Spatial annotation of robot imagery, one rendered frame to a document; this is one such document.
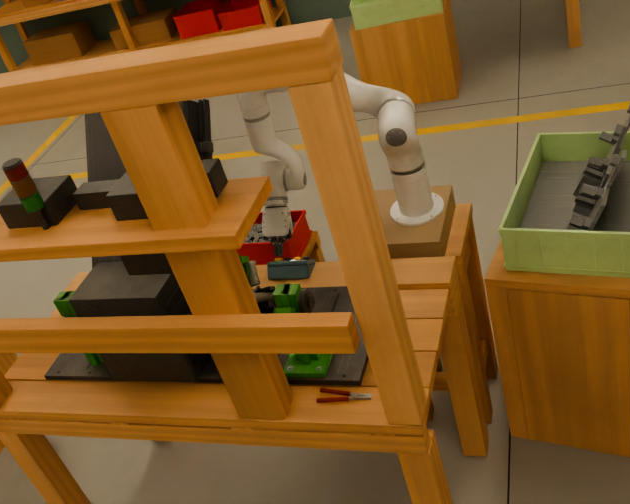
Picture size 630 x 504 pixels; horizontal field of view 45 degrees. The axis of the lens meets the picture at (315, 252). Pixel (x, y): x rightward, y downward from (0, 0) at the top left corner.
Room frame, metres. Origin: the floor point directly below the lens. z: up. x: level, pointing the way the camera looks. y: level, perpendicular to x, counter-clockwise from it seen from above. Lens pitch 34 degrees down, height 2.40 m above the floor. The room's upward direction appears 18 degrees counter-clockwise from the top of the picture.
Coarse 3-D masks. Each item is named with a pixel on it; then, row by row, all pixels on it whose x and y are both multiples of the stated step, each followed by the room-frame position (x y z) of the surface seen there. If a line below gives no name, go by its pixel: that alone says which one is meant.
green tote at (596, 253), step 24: (552, 144) 2.43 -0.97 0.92; (576, 144) 2.38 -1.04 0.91; (600, 144) 2.33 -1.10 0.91; (624, 144) 2.29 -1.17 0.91; (528, 168) 2.28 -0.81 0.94; (528, 192) 2.25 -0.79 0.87; (504, 216) 2.02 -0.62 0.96; (504, 240) 1.96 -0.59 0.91; (528, 240) 1.92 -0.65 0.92; (552, 240) 1.87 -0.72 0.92; (576, 240) 1.83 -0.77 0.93; (600, 240) 1.79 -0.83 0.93; (624, 240) 1.75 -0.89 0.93; (504, 264) 1.97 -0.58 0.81; (528, 264) 1.92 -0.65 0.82; (552, 264) 1.88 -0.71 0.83; (576, 264) 1.84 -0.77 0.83; (600, 264) 1.80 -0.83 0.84; (624, 264) 1.76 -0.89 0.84
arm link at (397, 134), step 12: (384, 108) 2.23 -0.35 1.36; (396, 108) 2.20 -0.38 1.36; (408, 108) 2.21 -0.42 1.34; (384, 120) 2.16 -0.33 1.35; (396, 120) 2.14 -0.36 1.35; (408, 120) 2.14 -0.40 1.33; (384, 132) 2.14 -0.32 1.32; (396, 132) 2.12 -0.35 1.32; (408, 132) 2.12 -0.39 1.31; (384, 144) 2.15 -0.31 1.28; (396, 144) 2.13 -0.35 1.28; (408, 144) 2.13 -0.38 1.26; (396, 156) 2.18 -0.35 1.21; (408, 156) 2.18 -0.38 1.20; (420, 156) 2.20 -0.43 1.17; (396, 168) 2.20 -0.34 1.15; (408, 168) 2.19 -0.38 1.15; (420, 168) 2.20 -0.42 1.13
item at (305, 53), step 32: (256, 32) 1.49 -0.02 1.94; (288, 32) 1.43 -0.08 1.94; (320, 32) 1.38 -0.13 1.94; (64, 64) 1.69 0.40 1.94; (96, 64) 1.62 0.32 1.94; (128, 64) 1.55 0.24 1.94; (160, 64) 1.51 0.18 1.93; (192, 64) 1.48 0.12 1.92; (224, 64) 1.45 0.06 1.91; (256, 64) 1.42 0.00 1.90; (288, 64) 1.39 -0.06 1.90; (320, 64) 1.36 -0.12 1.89; (0, 96) 1.69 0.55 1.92; (32, 96) 1.65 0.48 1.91; (64, 96) 1.62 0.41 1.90; (96, 96) 1.58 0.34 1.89; (128, 96) 1.55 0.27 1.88; (160, 96) 1.52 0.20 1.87; (192, 96) 1.49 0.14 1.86
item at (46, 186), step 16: (64, 176) 1.88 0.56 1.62; (128, 176) 1.76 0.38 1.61; (48, 192) 1.81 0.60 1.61; (64, 192) 1.84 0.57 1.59; (112, 192) 1.70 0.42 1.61; (128, 192) 1.67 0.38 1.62; (0, 208) 1.83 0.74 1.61; (16, 208) 1.81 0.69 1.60; (48, 208) 1.77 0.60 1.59; (64, 208) 1.81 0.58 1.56; (112, 208) 1.69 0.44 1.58; (128, 208) 1.67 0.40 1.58; (16, 224) 1.82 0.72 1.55; (32, 224) 1.80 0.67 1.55
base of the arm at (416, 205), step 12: (396, 180) 2.22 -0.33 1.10; (408, 180) 2.19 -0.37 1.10; (420, 180) 2.19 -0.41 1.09; (396, 192) 2.24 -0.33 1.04; (408, 192) 2.19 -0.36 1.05; (420, 192) 2.19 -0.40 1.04; (396, 204) 2.31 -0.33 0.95; (408, 204) 2.20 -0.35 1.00; (420, 204) 2.19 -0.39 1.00; (432, 204) 2.22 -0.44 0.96; (396, 216) 2.24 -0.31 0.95; (408, 216) 2.21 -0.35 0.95; (420, 216) 2.19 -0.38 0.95; (432, 216) 2.17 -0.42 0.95
